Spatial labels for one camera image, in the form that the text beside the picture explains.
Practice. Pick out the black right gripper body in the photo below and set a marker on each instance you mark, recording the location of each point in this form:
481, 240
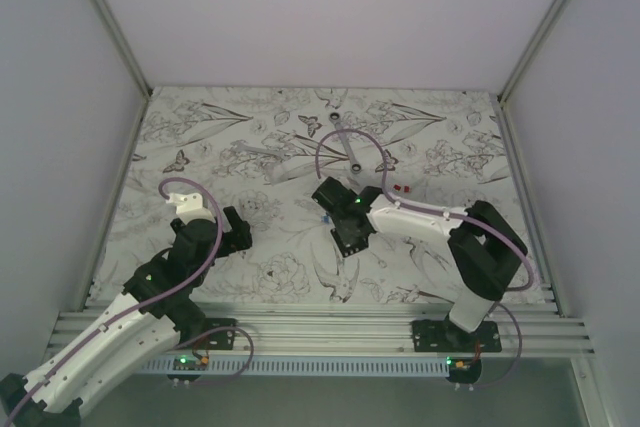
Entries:
346, 236

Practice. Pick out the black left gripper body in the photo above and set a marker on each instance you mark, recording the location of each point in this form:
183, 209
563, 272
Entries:
232, 241

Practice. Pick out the black fuse box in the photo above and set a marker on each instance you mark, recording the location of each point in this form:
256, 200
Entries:
350, 246

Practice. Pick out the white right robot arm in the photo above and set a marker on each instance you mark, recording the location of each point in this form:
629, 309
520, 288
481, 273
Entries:
484, 248

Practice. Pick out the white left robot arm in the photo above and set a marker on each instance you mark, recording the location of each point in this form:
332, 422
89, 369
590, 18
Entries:
152, 315

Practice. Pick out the clear plastic fuse cover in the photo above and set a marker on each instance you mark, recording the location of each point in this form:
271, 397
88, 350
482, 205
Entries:
275, 173

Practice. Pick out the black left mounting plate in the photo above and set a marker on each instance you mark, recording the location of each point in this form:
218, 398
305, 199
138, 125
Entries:
208, 334

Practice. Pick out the black mounting plate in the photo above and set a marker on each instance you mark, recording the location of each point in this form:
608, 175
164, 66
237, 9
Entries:
440, 336
208, 334

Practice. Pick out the silver ratchet wrench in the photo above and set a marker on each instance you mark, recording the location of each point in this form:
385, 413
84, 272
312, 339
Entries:
335, 119

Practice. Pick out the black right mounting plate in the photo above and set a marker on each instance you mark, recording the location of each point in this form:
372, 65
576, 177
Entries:
440, 336

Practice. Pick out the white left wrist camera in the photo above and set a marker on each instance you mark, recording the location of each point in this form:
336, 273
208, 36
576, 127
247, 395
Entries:
189, 207

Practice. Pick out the white slotted cable duct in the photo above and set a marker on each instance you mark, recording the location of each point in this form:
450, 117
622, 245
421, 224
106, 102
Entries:
303, 366

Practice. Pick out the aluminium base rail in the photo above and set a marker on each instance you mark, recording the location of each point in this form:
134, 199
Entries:
385, 329

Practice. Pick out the aluminium frame post left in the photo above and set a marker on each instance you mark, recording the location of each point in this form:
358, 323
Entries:
122, 46

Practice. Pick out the aluminium frame post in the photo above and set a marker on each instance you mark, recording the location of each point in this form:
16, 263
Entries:
122, 46
534, 45

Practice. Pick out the aluminium frame post right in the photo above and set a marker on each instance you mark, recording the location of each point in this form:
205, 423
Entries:
534, 45

